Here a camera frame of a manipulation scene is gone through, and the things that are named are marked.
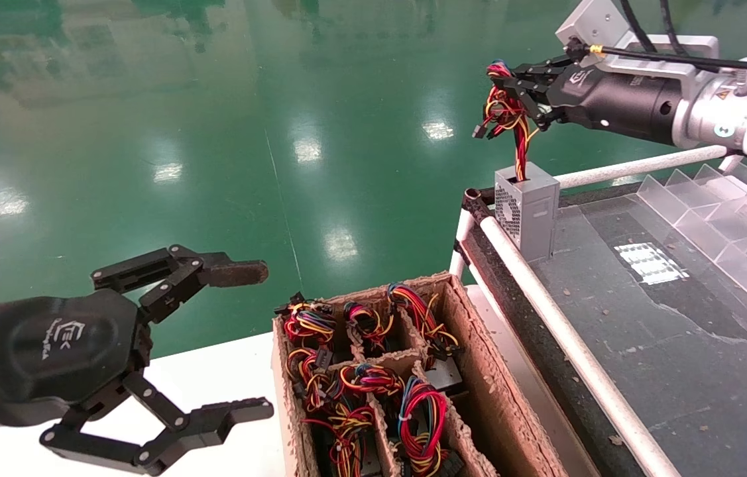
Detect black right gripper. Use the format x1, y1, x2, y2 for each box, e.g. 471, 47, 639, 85
496, 56, 687, 145

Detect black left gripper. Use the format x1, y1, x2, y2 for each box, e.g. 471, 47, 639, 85
0, 244, 274, 476

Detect grey power supply with wires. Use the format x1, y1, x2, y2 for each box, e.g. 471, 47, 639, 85
396, 376, 463, 477
300, 401, 380, 477
274, 291, 337, 348
473, 60, 561, 262

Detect white rack crossbar tube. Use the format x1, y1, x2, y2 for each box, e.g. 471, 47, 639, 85
555, 144, 730, 190

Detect clear acrylic divider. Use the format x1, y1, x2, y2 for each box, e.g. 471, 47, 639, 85
635, 162, 747, 310

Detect long white rack tube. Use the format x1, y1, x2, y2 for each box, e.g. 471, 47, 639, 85
479, 215, 682, 477

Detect brown cardboard divider box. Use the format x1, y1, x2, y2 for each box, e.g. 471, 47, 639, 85
272, 270, 569, 477

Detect black camera cable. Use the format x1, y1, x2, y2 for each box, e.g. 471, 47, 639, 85
618, 0, 654, 51
660, 0, 689, 55

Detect left multicolour wire bundle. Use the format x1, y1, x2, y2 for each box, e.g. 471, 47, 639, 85
286, 346, 341, 415

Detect black cable with yellow band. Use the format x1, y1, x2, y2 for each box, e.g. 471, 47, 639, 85
565, 40, 747, 72

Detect short white rack post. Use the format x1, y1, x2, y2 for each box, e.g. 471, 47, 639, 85
449, 205, 477, 279

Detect top centre wire bundle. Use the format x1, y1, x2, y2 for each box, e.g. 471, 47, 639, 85
343, 300, 395, 352

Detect lower left wire bundle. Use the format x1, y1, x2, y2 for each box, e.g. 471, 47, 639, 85
339, 361, 406, 398

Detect coloured wire bundles in tray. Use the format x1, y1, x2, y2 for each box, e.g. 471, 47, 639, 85
386, 284, 465, 392

